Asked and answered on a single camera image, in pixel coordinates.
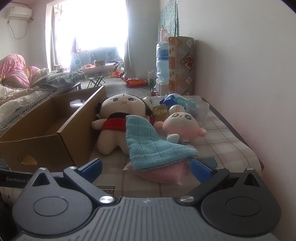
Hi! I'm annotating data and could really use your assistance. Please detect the low white table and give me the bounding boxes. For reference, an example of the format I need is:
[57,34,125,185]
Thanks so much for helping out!
[82,65,116,77]

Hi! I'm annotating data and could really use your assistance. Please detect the grey blanket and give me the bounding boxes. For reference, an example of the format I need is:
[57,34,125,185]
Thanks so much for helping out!
[44,71,86,90]

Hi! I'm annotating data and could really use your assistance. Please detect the pink mesh sponge cloth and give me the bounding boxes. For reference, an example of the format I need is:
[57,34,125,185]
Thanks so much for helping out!
[124,161,191,185]

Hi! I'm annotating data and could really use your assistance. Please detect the checked tablecloth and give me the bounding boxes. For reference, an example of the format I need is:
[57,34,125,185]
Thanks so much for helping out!
[92,95,262,200]

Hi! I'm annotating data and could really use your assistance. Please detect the green patterned wall cloth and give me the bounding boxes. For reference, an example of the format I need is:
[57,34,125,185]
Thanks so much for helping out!
[160,0,179,42]

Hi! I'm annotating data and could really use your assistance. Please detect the round pink white plush toy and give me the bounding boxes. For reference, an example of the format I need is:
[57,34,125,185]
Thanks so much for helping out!
[154,112,207,145]

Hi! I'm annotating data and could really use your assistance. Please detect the white dispenser base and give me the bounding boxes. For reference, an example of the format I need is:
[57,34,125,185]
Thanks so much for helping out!
[157,82,170,96]

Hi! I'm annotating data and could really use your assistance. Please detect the pink quilt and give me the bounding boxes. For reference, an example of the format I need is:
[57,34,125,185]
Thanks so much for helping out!
[0,54,41,88]

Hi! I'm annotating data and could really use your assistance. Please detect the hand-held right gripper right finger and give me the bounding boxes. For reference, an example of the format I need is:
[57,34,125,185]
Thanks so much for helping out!
[179,160,266,205]

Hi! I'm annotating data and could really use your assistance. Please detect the blue printed cloth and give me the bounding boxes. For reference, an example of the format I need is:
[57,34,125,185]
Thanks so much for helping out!
[70,46,119,71]

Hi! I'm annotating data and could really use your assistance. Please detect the white quilt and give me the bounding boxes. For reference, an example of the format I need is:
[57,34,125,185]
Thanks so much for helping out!
[0,85,50,130]

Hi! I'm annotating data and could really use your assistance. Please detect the white air conditioner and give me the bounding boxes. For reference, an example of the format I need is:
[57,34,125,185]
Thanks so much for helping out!
[6,3,33,20]

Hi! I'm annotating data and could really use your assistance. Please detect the clear drinking glass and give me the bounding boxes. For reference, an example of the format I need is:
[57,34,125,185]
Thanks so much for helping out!
[186,100,210,126]

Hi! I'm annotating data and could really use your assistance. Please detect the cream plush doll red shirt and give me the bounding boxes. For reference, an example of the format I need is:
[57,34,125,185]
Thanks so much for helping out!
[91,93,154,154]

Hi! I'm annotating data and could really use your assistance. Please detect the blue water jug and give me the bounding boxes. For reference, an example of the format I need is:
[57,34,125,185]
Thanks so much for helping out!
[156,42,170,84]

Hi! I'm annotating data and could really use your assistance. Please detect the folding stool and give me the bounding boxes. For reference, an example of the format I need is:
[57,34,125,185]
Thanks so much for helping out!
[87,76,105,88]

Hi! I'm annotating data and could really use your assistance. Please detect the red packages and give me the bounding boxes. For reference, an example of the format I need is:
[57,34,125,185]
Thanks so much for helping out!
[125,78,148,88]

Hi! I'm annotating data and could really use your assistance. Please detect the grey curtain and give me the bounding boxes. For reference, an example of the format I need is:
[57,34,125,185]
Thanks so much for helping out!
[124,0,160,79]

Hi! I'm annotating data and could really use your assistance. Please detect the gold tissue pack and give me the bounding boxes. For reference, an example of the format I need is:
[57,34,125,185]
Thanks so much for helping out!
[153,103,169,122]

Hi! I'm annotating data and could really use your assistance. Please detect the white baseball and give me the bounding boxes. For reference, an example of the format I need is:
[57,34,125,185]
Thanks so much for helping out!
[168,105,186,115]

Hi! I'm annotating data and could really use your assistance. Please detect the teal plastic wrapper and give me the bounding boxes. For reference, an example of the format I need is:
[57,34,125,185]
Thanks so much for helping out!
[174,96,189,107]

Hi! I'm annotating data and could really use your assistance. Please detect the teal checked towel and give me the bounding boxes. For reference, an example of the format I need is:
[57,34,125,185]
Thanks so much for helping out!
[125,115,199,171]

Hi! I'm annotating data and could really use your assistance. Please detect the brown cardboard box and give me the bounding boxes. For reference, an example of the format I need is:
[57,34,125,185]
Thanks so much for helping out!
[0,86,107,173]

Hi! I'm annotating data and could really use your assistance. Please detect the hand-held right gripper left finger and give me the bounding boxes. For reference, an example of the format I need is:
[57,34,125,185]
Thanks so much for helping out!
[28,159,115,205]

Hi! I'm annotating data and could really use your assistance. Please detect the patterned cabinet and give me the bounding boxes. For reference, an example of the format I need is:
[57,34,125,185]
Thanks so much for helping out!
[168,36,195,96]

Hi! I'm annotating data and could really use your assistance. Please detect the white plastic bag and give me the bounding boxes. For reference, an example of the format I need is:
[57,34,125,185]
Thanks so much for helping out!
[148,71,158,86]

